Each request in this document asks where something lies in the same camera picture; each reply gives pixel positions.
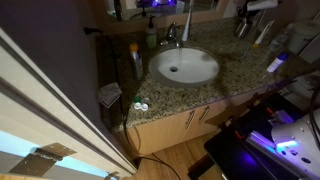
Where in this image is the soap dispenser bottle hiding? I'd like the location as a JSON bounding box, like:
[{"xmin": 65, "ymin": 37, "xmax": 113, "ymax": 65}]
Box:
[{"xmin": 129, "ymin": 42, "xmax": 144, "ymax": 81}]

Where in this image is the white oval sink basin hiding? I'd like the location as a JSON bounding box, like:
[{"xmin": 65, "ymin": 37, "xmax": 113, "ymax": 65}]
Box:
[{"xmin": 148, "ymin": 47, "xmax": 220, "ymax": 88}]

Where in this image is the white can purple cap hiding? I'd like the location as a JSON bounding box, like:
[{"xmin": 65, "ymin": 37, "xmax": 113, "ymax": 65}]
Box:
[{"xmin": 266, "ymin": 51, "xmax": 290, "ymax": 74}]

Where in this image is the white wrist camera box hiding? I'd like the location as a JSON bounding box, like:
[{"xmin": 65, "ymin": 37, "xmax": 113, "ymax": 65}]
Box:
[{"xmin": 245, "ymin": 0, "xmax": 279, "ymax": 12}]

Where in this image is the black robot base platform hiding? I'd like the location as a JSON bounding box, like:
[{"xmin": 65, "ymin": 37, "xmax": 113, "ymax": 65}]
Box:
[{"xmin": 188, "ymin": 91, "xmax": 320, "ymax": 180}]

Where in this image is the white electric toothbrush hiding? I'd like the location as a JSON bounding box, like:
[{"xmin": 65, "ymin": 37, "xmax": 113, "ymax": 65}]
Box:
[{"xmin": 181, "ymin": 6, "xmax": 194, "ymax": 43}]

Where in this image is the brass door hinge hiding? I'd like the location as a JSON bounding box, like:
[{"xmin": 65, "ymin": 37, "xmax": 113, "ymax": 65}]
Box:
[
  {"xmin": 8, "ymin": 142, "xmax": 78, "ymax": 178},
  {"xmin": 104, "ymin": 171, "xmax": 121, "ymax": 180}
]

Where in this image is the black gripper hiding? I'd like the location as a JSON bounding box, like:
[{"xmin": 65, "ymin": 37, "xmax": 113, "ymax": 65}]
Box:
[{"xmin": 237, "ymin": 4, "xmax": 264, "ymax": 27}]

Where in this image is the white door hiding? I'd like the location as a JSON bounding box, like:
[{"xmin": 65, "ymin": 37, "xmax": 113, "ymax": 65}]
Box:
[{"xmin": 0, "ymin": 28, "xmax": 138, "ymax": 180}]

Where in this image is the white toilet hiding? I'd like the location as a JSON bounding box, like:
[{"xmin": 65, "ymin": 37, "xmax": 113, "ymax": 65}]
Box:
[{"xmin": 287, "ymin": 19, "xmax": 320, "ymax": 113}]

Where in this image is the clear bottle white cap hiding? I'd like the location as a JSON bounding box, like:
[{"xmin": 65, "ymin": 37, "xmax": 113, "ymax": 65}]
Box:
[{"xmin": 268, "ymin": 22, "xmax": 296, "ymax": 53}]

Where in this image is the black wall plug cable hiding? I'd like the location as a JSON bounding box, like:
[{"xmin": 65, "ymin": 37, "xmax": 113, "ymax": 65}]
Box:
[{"xmin": 83, "ymin": 27, "xmax": 183, "ymax": 180}]

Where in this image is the soap dispenser black pump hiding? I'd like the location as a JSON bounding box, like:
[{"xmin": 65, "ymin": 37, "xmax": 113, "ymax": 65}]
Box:
[{"xmin": 145, "ymin": 15, "xmax": 158, "ymax": 49}]

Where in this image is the chrome faucet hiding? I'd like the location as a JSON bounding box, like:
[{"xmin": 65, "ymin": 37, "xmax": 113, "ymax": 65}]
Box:
[{"xmin": 160, "ymin": 22, "xmax": 184, "ymax": 48}]

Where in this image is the white lotion tube yellow cap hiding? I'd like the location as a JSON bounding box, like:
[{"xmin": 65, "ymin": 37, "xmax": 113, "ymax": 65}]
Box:
[{"xmin": 252, "ymin": 19, "xmax": 276, "ymax": 48}]

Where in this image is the white green contact lens case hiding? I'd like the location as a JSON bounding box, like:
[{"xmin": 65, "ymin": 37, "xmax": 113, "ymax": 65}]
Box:
[{"xmin": 132, "ymin": 96, "xmax": 150, "ymax": 112}]

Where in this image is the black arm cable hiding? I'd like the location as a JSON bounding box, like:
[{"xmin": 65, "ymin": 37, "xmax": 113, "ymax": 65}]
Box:
[{"xmin": 308, "ymin": 85, "xmax": 320, "ymax": 151}]

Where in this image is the wooden vanity cabinet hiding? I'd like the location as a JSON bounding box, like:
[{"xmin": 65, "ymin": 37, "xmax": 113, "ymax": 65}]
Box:
[{"xmin": 125, "ymin": 84, "xmax": 294, "ymax": 157}]

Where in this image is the metal cabinet door handle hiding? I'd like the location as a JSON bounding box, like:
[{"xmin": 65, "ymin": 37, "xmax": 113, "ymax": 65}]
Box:
[
  {"xmin": 184, "ymin": 109, "xmax": 196, "ymax": 130},
  {"xmin": 197, "ymin": 105, "xmax": 211, "ymax": 125}
]

